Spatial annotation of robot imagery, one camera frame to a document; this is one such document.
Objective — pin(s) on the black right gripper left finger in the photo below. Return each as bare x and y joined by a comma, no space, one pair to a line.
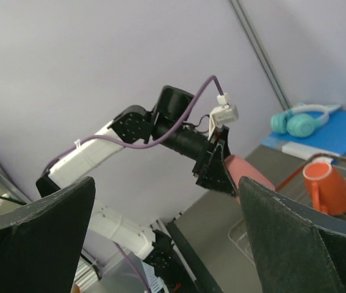
41,242

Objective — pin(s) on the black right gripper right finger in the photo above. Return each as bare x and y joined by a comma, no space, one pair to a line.
295,248

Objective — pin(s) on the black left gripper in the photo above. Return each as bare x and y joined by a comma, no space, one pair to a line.
210,169

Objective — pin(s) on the pink plastic cup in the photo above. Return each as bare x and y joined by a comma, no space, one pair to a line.
238,167

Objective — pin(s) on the steel wire dish rack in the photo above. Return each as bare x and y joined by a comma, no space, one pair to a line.
293,186

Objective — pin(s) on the orange ceramic mug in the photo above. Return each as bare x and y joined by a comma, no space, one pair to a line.
326,188

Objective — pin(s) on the teal cat-ear headphones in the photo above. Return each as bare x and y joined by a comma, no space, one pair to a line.
302,120

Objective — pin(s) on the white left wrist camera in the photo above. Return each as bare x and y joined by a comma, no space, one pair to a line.
221,115

